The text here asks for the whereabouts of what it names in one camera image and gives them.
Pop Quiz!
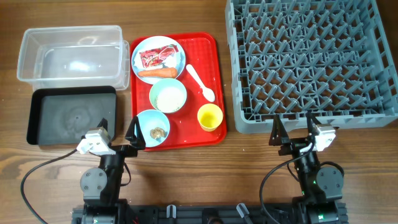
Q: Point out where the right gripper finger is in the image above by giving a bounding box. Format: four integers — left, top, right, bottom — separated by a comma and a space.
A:
306, 111, 320, 140
269, 113, 292, 147

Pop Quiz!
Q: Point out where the light blue small bowl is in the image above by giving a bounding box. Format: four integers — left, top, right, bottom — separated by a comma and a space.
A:
137, 110, 170, 147

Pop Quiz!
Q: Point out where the brown food scrap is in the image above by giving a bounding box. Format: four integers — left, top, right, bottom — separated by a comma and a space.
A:
150, 127, 167, 139

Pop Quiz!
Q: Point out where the white rice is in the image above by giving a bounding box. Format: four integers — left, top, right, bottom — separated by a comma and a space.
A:
155, 87, 186, 113

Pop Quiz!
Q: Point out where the green bowl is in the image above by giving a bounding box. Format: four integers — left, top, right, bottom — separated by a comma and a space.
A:
149, 78, 187, 111

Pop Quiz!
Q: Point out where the orange carrot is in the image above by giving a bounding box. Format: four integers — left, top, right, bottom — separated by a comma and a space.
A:
138, 68, 178, 78

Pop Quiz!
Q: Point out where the yellow plastic cup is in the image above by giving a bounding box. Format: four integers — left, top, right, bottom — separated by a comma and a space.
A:
197, 103, 223, 132

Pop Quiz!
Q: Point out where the red snack wrapper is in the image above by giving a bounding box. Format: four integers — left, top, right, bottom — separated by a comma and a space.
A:
139, 44, 178, 68

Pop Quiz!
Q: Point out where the light blue plate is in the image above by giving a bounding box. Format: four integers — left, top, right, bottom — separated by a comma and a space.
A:
131, 36, 186, 85

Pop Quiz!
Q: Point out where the white napkin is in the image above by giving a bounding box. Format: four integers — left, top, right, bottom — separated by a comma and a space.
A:
162, 52, 181, 69

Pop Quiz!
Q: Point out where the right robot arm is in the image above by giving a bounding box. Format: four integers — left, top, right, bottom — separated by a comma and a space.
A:
266, 112, 348, 224

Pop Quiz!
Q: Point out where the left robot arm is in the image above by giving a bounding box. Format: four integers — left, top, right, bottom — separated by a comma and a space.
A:
72, 116, 146, 224

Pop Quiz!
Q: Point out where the black waste tray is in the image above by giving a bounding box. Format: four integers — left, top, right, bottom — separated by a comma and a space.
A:
26, 86, 117, 146

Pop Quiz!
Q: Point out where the grey dishwasher rack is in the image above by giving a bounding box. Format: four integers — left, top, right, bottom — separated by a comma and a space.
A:
225, 0, 397, 134

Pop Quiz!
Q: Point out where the red serving tray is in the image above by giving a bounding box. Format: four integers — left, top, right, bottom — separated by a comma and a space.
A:
130, 32, 227, 151

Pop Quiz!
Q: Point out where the clear plastic bin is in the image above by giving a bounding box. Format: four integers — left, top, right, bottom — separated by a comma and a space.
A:
17, 25, 130, 90

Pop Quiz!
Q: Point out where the white plastic spoon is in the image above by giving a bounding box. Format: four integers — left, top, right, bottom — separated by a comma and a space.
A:
186, 64, 215, 102

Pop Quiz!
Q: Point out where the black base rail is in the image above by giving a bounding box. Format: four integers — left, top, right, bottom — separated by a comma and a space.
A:
71, 203, 348, 224

